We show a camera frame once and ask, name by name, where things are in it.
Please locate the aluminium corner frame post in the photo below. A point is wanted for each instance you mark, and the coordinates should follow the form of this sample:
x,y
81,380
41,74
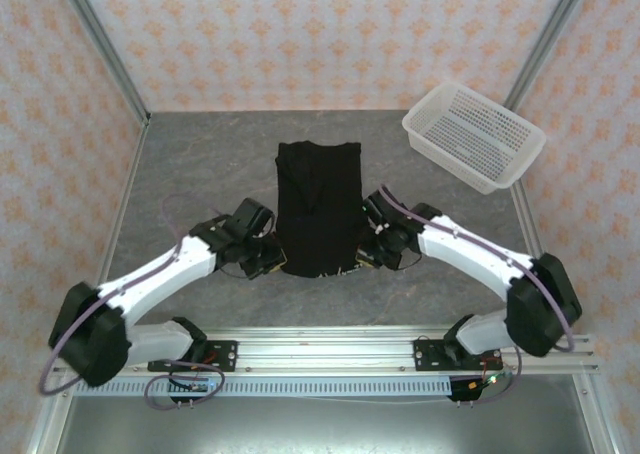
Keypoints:
x,y
105,44
545,39

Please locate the shiny metal sheet panel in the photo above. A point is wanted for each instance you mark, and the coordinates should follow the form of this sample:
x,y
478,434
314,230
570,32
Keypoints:
x,y
325,426

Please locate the small circuit board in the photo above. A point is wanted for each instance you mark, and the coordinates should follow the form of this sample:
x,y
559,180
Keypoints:
x,y
196,387

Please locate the aluminium mounting rail beam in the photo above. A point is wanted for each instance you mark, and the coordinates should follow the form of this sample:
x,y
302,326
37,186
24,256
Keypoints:
x,y
325,349

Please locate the black t-shirt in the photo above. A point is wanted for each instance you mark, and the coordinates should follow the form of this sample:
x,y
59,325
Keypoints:
x,y
320,209

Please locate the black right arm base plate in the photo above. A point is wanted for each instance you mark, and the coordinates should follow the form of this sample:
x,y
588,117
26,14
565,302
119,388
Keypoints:
x,y
425,356

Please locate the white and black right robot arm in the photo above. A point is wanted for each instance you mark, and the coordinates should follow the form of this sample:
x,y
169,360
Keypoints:
x,y
470,259

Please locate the circuit board with green light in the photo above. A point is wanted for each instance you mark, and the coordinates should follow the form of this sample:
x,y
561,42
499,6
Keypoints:
x,y
487,381

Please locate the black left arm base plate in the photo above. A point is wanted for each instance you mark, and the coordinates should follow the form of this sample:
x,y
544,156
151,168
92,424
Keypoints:
x,y
225,356

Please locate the white perforated plastic basket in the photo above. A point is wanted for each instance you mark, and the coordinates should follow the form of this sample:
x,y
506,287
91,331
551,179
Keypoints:
x,y
475,134

